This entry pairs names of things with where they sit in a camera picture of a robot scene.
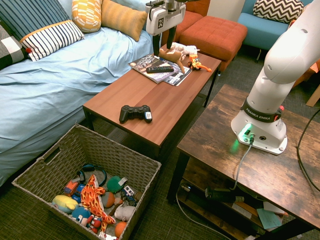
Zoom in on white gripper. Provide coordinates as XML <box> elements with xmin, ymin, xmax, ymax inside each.
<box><xmin>145</xmin><ymin>5</ymin><xmax>186</xmax><ymax>57</ymax></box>

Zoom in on black gamepad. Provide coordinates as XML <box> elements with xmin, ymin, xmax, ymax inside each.
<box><xmin>118</xmin><ymin>104</ymin><xmax>153</xmax><ymax>125</ymax></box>

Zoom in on grey wicker basket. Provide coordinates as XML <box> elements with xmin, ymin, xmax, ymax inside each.
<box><xmin>11</xmin><ymin>124</ymin><xmax>162</xmax><ymax>240</ymax></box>

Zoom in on brown kangaroo plush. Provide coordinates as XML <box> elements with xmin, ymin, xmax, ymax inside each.
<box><xmin>158</xmin><ymin>47</ymin><xmax>186</xmax><ymax>75</ymax></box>

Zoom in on white unicorn plush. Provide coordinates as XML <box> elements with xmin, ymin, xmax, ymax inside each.
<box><xmin>169</xmin><ymin>41</ymin><xmax>201</xmax><ymax>61</ymax></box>

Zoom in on black remote control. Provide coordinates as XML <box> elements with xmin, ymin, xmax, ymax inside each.
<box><xmin>145</xmin><ymin>65</ymin><xmax>175</xmax><ymax>74</ymax></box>

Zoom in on magazine with snowy trees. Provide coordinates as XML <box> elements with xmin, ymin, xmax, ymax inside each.
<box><xmin>127</xmin><ymin>53</ymin><xmax>181</xmax><ymax>84</ymax></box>

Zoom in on orange upholstered armchair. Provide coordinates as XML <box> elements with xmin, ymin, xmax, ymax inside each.
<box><xmin>161</xmin><ymin>0</ymin><xmax>211</xmax><ymax>47</ymax></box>

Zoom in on orange toy excavator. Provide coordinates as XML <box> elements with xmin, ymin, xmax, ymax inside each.
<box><xmin>187</xmin><ymin>53</ymin><xmax>213</xmax><ymax>73</ymax></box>

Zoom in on business magazine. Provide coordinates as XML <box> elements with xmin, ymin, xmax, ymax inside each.
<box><xmin>162</xmin><ymin>65</ymin><xmax>193</xmax><ymax>87</ymax></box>

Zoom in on mustard yellow pillow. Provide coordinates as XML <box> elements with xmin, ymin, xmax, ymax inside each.
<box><xmin>100</xmin><ymin>0</ymin><xmax>148</xmax><ymax>42</ymax></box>

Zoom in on orange tufted ottoman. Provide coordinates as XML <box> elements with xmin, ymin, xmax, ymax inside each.
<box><xmin>179</xmin><ymin>15</ymin><xmax>249</xmax><ymax>73</ymax></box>

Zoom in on red-brown wooden coffee table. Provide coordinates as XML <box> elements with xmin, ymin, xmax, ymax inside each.
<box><xmin>82</xmin><ymin>45</ymin><xmax>222</xmax><ymax>163</ymax></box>

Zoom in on yellow white patterned pillow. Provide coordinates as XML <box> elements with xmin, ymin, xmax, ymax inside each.
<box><xmin>71</xmin><ymin>0</ymin><xmax>103</xmax><ymax>34</ymax></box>

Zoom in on blue armchair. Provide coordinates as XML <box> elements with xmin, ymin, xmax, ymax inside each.
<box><xmin>237</xmin><ymin>0</ymin><xmax>315</xmax><ymax>63</ymax></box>

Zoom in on light blue covered sofa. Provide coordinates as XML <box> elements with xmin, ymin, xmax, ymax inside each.
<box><xmin>0</xmin><ymin>0</ymin><xmax>155</xmax><ymax>187</ymax></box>

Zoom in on rustic dark wooden table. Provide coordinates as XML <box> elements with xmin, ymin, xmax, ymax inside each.
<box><xmin>166</xmin><ymin>83</ymin><xmax>320</xmax><ymax>240</ymax></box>

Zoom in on white navy striped pillow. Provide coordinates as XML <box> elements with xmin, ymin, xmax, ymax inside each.
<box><xmin>19</xmin><ymin>19</ymin><xmax>86</xmax><ymax>62</ymax></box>

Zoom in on black white chevron pillow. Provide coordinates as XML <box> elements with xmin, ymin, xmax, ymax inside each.
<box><xmin>252</xmin><ymin>0</ymin><xmax>305</xmax><ymax>25</ymax></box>

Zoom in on dark blue striped pillow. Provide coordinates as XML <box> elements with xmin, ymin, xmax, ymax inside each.
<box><xmin>0</xmin><ymin>0</ymin><xmax>72</xmax><ymax>41</ymax></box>

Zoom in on blue black headphones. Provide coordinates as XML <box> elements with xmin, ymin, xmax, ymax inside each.
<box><xmin>76</xmin><ymin>163</ymin><xmax>108</xmax><ymax>187</ymax></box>

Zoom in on green plush ball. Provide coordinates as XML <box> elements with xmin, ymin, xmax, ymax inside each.
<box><xmin>106</xmin><ymin>175</ymin><xmax>128</xmax><ymax>194</ymax></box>

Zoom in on black white checked pillow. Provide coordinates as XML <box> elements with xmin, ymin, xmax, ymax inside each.
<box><xmin>0</xmin><ymin>23</ymin><xmax>29</xmax><ymax>71</ymax></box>

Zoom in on blue white toy truck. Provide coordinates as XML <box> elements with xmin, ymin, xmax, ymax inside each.
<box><xmin>120</xmin><ymin>184</ymin><xmax>141</xmax><ymax>207</ymax></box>

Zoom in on wooden furniture leg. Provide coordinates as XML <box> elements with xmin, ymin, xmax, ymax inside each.
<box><xmin>306</xmin><ymin>83</ymin><xmax>320</xmax><ymax>108</ymax></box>

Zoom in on black power adapter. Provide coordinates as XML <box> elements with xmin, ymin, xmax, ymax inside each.
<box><xmin>204</xmin><ymin>187</ymin><xmax>245</xmax><ymax>204</ymax></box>

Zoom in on grey orange plush ball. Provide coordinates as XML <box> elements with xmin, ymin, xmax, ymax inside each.
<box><xmin>101</xmin><ymin>191</ymin><xmax>116</xmax><ymax>209</ymax></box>

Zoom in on orange toy truck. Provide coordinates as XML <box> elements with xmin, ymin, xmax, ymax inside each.
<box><xmin>62</xmin><ymin>178</ymin><xmax>81</xmax><ymax>197</ymax></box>

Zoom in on blue toy car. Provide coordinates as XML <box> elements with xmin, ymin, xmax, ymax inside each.
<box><xmin>71</xmin><ymin>183</ymin><xmax>86</xmax><ymax>204</ymax></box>

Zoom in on grey white plush animal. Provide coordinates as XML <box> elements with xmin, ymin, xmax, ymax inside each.
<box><xmin>114</xmin><ymin>202</ymin><xmax>136</xmax><ymax>222</ymax></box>

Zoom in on white paper sheet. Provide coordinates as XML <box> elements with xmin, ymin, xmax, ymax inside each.
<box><xmin>231</xmin><ymin>202</ymin><xmax>253</xmax><ymax>220</ymax></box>

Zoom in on yellow plush toy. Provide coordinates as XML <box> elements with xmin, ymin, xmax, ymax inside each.
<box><xmin>51</xmin><ymin>194</ymin><xmax>80</xmax><ymax>214</ymax></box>

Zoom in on Captain America plush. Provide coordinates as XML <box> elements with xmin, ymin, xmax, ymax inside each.
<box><xmin>71</xmin><ymin>206</ymin><xmax>103</xmax><ymax>235</ymax></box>

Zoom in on teal notebook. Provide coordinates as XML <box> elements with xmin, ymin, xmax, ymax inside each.
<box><xmin>256</xmin><ymin>207</ymin><xmax>284</xmax><ymax>231</ymax></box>

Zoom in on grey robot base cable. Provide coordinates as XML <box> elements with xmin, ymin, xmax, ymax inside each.
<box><xmin>229</xmin><ymin>134</ymin><xmax>255</xmax><ymax>191</ymax></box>

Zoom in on white floor cable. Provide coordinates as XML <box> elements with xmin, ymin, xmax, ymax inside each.
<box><xmin>174</xmin><ymin>191</ymin><xmax>233</xmax><ymax>240</ymax></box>

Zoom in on thick black cable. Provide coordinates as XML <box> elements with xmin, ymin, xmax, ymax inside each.
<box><xmin>296</xmin><ymin>108</ymin><xmax>320</xmax><ymax>193</ymax></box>

